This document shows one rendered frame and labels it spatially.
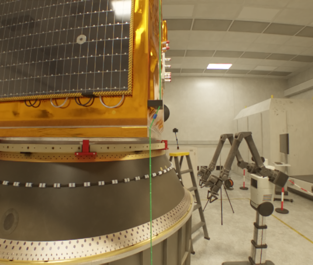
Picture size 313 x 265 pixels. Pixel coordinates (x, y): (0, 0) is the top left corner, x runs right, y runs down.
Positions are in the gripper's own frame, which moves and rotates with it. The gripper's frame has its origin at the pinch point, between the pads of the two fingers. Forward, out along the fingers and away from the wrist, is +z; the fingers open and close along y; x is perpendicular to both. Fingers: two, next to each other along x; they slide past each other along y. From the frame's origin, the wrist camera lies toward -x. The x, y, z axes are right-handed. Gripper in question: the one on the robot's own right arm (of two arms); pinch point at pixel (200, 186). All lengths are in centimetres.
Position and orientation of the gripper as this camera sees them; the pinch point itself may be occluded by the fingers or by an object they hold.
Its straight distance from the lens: 202.5
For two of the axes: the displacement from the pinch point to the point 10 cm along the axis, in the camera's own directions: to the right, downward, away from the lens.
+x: 8.6, 5.0, -1.0
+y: -0.9, -0.5, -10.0
